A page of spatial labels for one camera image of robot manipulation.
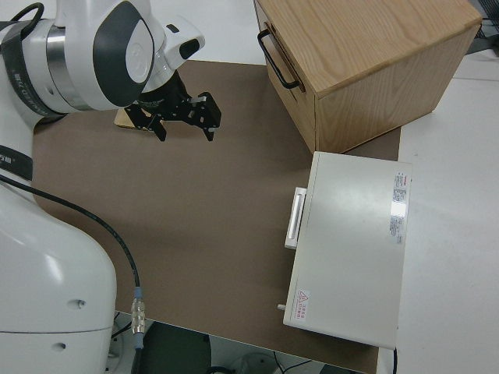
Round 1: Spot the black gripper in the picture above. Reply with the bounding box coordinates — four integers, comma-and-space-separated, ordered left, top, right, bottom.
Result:
125, 76, 222, 143

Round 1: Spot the wooden mug tree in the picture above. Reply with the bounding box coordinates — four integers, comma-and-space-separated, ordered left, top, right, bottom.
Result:
113, 108, 151, 132

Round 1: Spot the wooden drawer cabinet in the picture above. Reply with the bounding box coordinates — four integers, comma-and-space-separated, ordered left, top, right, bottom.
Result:
253, 0, 483, 155

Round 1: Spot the white toaster oven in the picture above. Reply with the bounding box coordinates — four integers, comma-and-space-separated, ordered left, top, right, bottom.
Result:
277, 150, 413, 349

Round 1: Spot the black cabinet handle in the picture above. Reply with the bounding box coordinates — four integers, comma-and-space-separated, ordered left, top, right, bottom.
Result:
257, 30, 301, 90

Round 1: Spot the white oven door handle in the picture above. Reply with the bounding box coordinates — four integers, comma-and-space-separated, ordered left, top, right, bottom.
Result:
284, 187, 308, 250

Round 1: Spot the black cable with metal connector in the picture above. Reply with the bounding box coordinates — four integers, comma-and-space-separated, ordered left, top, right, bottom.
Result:
0, 174, 148, 374

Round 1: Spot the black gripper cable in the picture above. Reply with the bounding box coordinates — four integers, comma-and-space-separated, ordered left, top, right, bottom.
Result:
6, 2, 44, 30

